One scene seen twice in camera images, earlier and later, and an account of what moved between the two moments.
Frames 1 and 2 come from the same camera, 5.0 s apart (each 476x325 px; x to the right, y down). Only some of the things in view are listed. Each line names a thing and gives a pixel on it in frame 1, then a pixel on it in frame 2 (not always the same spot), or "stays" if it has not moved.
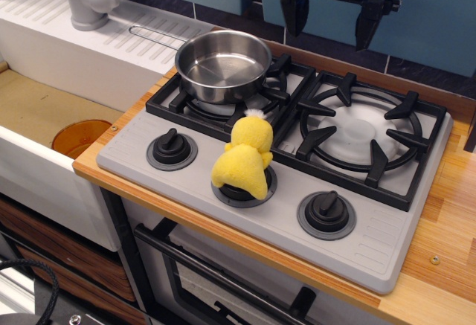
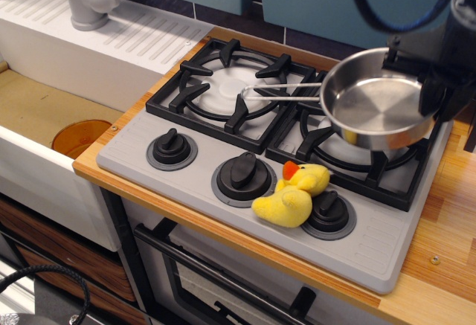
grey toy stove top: [306, 212] stays
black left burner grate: [288, 82] stays
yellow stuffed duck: [248, 155] → [291, 203]
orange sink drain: [73, 137] stays
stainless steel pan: [220, 67] → [367, 98]
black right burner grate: [374, 139] stays
